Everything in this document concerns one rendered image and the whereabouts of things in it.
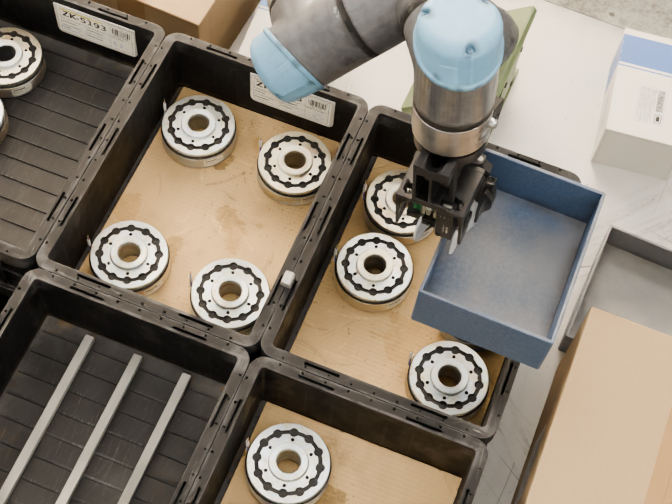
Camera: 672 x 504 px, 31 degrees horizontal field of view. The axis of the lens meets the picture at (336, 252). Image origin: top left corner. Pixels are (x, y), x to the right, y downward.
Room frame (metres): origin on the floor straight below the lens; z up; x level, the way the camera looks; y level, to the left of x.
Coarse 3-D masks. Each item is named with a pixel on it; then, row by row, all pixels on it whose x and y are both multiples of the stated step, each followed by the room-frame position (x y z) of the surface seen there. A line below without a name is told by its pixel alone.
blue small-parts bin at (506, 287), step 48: (528, 192) 0.75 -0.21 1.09; (576, 192) 0.74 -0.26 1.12; (480, 240) 0.69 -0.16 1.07; (528, 240) 0.70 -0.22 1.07; (576, 240) 0.71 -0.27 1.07; (432, 288) 0.62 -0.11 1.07; (480, 288) 0.63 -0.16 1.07; (528, 288) 0.64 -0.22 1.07; (480, 336) 0.56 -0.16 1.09; (528, 336) 0.55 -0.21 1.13
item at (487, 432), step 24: (408, 120) 0.94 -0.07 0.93; (360, 144) 0.90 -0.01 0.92; (552, 168) 0.89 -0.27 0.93; (336, 192) 0.82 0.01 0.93; (312, 240) 0.74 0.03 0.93; (288, 288) 0.67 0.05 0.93; (264, 336) 0.60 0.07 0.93; (288, 360) 0.58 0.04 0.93; (360, 384) 0.56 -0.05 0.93; (504, 384) 0.58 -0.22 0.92; (408, 408) 0.53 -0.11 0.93; (432, 408) 0.54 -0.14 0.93; (504, 408) 0.55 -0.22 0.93; (480, 432) 0.51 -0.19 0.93
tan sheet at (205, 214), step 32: (160, 128) 0.95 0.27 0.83; (256, 128) 0.97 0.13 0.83; (288, 128) 0.97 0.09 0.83; (160, 160) 0.90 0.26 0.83; (224, 160) 0.91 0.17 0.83; (256, 160) 0.91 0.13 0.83; (128, 192) 0.84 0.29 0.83; (160, 192) 0.84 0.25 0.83; (192, 192) 0.85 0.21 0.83; (224, 192) 0.86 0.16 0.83; (256, 192) 0.86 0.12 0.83; (160, 224) 0.79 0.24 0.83; (192, 224) 0.80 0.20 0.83; (224, 224) 0.81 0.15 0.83; (256, 224) 0.81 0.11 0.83; (288, 224) 0.82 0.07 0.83; (128, 256) 0.74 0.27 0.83; (192, 256) 0.75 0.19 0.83; (224, 256) 0.76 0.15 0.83; (256, 256) 0.76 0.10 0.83; (160, 288) 0.70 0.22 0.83
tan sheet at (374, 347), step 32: (384, 160) 0.94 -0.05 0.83; (352, 224) 0.83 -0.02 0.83; (416, 256) 0.79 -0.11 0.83; (320, 288) 0.73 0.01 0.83; (416, 288) 0.74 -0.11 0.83; (320, 320) 0.68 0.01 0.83; (352, 320) 0.69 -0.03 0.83; (384, 320) 0.69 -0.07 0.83; (320, 352) 0.64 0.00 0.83; (352, 352) 0.64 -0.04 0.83; (384, 352) 0.65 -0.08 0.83; (416, 352) 0.65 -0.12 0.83; (480, 352) 0.66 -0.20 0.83; (384, 384) 0.60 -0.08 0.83; (448, 384) 0.61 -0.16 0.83; (480, 416) 0.57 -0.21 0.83
